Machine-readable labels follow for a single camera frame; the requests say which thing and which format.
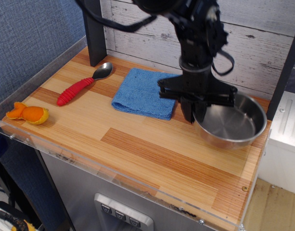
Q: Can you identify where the silver control panel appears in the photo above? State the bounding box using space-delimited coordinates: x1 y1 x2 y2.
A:
94 193 154 231

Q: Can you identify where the clear acrylic table guard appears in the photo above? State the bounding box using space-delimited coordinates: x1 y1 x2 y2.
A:
0 38 269 231

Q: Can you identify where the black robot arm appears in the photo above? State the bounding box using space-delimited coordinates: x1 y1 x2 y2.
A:
134 0 237 123

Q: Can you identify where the red handled metal spoon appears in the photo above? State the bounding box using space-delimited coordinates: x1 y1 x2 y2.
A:
57 62 113 106

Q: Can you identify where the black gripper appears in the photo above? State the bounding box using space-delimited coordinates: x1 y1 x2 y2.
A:
157 68 237 124

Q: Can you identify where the orange plush fish toy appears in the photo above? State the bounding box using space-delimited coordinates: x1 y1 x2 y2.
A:
6 102 49 125

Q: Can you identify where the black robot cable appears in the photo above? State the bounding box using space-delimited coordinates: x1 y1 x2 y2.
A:
75 0 235 77

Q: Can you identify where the blue folded cloth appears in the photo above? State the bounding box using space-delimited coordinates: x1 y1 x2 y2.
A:
111 68 176 120

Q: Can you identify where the yellow black object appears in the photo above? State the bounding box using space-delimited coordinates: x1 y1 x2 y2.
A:
0 210 37 231

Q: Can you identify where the right dark vertical post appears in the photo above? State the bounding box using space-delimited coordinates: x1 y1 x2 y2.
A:
266 36 295 120

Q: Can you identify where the left dark vertical post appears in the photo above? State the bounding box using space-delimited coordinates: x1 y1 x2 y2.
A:
82 0 107 66

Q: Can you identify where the stainless steel cabinet front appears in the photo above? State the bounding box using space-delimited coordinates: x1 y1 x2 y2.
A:
40 151 215 231

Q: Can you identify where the stainless steel pot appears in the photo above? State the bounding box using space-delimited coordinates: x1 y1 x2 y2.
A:
193 93 267 150

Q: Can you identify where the white ribbed appliance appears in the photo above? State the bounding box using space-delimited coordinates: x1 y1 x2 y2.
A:
258 91 295 193

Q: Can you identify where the dark vertical post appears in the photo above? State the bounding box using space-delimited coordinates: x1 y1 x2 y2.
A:
82 0 107 66
266 36 295 120

